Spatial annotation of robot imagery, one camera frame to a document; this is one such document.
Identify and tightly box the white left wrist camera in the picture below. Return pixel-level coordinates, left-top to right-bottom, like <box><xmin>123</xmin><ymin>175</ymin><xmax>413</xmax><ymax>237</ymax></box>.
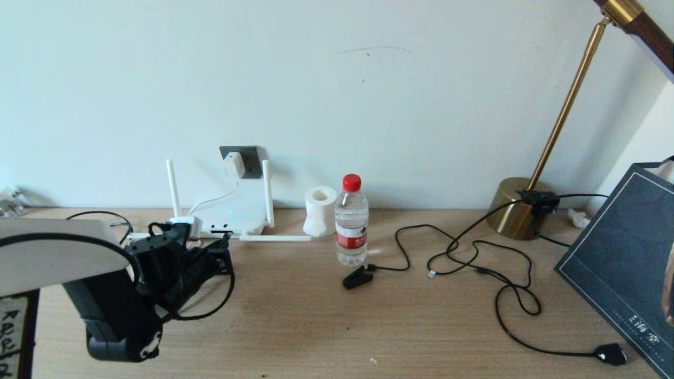
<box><xmin>170</xmin><ymin>215</ymin><xmax>203</xmax><ymax>238</ymax></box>

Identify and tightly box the white toilet paper roll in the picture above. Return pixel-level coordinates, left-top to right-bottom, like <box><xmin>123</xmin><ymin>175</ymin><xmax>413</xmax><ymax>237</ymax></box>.
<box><xmin>303</xmin><ymin>186</ymin><xmax>338</xmax><ymax>238</ymax></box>

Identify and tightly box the dark teal gift bag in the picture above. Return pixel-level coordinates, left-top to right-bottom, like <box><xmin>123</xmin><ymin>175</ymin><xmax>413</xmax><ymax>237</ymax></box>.
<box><xmin>554</xmin><ymin>156</ymin><xmax>674</xmax><ymax>379</ymax></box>

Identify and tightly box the black inline adapter box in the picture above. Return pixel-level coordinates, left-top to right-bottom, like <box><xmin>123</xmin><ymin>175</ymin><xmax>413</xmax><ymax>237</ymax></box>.
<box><xmin>517</xmin><ymin>191</ymin><xmax>560</xmax><ymax>216</ymax></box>

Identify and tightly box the white router with antennas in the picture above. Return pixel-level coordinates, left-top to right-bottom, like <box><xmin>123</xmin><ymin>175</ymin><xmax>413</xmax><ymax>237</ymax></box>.
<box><xmin>124</xmin><ymin>159</ymin><xmax>313</xmax><ymax>243</ymax></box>

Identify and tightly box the water bottle with red cap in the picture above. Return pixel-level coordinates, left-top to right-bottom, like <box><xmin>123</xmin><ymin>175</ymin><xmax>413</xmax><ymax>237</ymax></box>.
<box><xmin>335</xmin><ymin>174</ymin><xmax>369</xmax><ymax>265</ymax></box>

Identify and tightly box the black cable with silver connector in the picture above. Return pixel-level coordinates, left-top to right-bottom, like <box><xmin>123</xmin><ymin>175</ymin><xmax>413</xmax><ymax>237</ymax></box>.
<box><xmin>427</xmin><ymin>199</ymin><xmax>524</xmax><ymax>278</ymax></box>

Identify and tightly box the grey wall socket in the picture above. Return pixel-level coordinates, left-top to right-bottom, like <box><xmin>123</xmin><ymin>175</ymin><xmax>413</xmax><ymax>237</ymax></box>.
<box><xmin>220</xmin><ymin>146</ymin><xmax>263</xmax><ymax>179</ymax></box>

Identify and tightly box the black ethernet cable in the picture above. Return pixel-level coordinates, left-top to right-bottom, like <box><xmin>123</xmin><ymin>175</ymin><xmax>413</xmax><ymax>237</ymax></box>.
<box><xmin>66</xmin><ymin>211</ymin><xmax>232</xmax><ymax>322</ymax></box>

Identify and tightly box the clear plastic object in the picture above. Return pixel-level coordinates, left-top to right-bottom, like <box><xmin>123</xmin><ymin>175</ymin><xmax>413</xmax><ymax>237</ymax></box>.
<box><xmin>0</xmin><ymin>187</ymin><xmax>26</xmax><ymax>218</ymax></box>

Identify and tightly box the brass desk lamp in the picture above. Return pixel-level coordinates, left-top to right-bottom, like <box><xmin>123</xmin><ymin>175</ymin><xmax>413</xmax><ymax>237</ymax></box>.
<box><xmin>486</xmin><ymin>0</ymin><xmax>674</xmax><ymax>241</ymax></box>

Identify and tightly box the black clip charger with cable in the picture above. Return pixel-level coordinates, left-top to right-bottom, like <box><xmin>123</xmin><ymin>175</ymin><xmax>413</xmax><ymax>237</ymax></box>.
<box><xmin>342</xmin><ymin>225</ymin><xmax>459</xmax><ymax>290</ymax></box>

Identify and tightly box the black power cord with plug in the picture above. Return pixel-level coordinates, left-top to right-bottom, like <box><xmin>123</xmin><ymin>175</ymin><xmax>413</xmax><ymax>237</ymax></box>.
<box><xmin>447</xmin><ymin>240</ymin><xmax>628</xmax><ymax>366</ymax></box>

